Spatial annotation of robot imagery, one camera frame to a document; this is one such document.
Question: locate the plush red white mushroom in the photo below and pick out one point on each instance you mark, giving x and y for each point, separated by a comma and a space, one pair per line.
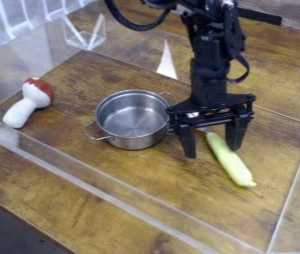
38, 96

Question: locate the black bar in background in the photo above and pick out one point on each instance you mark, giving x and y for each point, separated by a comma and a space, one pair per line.
260, 16

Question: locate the small stainless steel pot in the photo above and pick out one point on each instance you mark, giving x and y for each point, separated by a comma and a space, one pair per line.
130, 119

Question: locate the clear acrylic enclosure wall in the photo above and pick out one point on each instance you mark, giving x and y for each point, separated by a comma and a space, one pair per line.
108, 201

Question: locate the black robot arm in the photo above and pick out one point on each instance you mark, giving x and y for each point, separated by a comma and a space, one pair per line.
217, 41

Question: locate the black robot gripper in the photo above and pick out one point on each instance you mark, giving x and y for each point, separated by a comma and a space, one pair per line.
211, 106

